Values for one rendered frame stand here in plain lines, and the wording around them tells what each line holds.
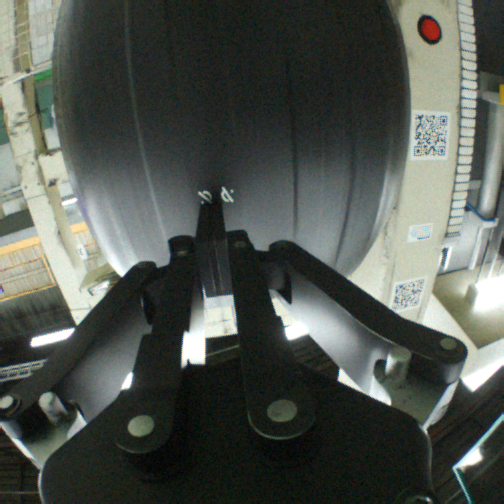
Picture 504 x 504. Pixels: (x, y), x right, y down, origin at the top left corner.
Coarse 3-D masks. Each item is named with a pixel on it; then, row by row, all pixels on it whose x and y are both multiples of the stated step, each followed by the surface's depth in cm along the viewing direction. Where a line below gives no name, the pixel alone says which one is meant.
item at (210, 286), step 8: (200, 208) 21; (208, 208) 21; (200, 216) 19; (208, 216) 19; (200, 224) 17; (208, 224) 17; (200, 232) 16; (208, 232) 16; (200, 240) 15; (208, 240) 15; (200, 248) 15; (208, 248) 15; (200, 256) 15; (208, 256) 15; (200, 264) 15; (208, 264) 15; (208, 272) 15; (208, 280) 16; (216, 280) 16; (208, 288) 16; (216, 288) 16; (208, 296) 16; (216, 296) 16
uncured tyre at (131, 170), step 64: (64, 0) 17; (128, 0) 15; (192, 0) 15; (256, 0) 16; (320, 0) 16; (384, 0) 18; (64, 64) 17; (128, 64) 16; (192, 64) 17; (256, 64) 17; (320, 64) 17; (384, 64) 18; (64, 128) 19; (128, 128) 18; (192, 128) 18; (256, 128) 19; (320, 128) 19; (384, 128) 20; (128, 192) 20; (192, 192) 21; (256, 192) 21; (320, 192) 22; (384, 192) 23; (128, 256) 24; (320, 256) 27
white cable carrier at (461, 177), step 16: (464, 0) 30; (464, 16) 31; (464, 32) 34; (464, 48) 34; (464, 64) 36; (464, 80) 37; (464, 96) 38; (464, 112) 39; (464, 128) 41; (464, 144) 42; (464, 160) 44; (464, 176) 45; (464, 192) 47; (448, 224) 50
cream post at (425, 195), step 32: (416, 0) 30; (448, 0) 29; (416, 32) 32; (448, 32) 32; (416, 64) 35; (448, 64) 35; (416, 96) 37; (448, 96) 37; (416, 160) 42; (448, 160) 42; (416, 192) 44; (448, 192) 45; (416, 224) 47; (384, 256) 50; (416, 256) 50; (384, 288) 53; (416, 320) 59; (352, 384) 72
